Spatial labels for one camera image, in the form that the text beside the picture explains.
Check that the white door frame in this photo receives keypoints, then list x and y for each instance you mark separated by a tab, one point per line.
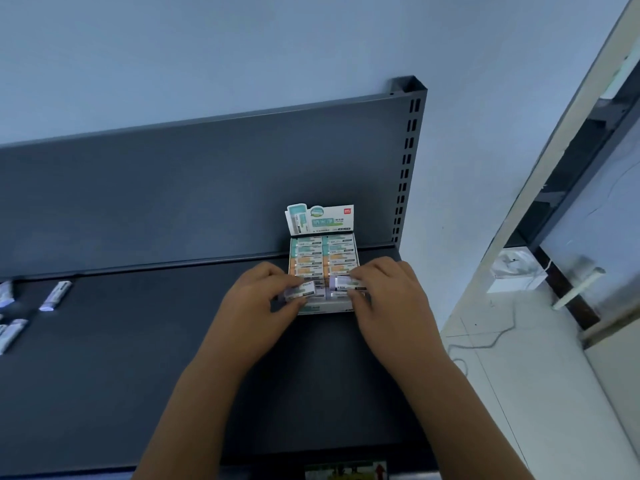
550	144

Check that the dark grey shelf back panel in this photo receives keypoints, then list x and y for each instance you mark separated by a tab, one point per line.
150	194

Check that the white power adapter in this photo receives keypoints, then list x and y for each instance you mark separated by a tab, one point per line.
515	282

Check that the person's right hand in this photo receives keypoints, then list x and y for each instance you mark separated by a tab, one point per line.
400	319

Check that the person's right forearm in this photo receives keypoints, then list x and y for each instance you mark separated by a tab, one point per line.
470	424

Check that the glass door with dark frame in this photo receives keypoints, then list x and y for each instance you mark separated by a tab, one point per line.
600	194

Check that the shelf front price rail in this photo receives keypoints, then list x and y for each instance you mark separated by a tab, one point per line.
260	467

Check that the person's left hand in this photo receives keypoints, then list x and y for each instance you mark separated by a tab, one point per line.
245	329

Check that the eraser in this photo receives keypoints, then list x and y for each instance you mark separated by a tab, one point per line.
302	289
345	281

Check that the person's left forearm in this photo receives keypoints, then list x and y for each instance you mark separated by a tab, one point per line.
185	424

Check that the pile of small erasers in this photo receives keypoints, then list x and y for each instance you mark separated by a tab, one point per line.
55	294

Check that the shelf label with red arrow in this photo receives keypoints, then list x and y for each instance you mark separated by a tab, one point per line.
345	472

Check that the white box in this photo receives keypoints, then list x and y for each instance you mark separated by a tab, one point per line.
330	219

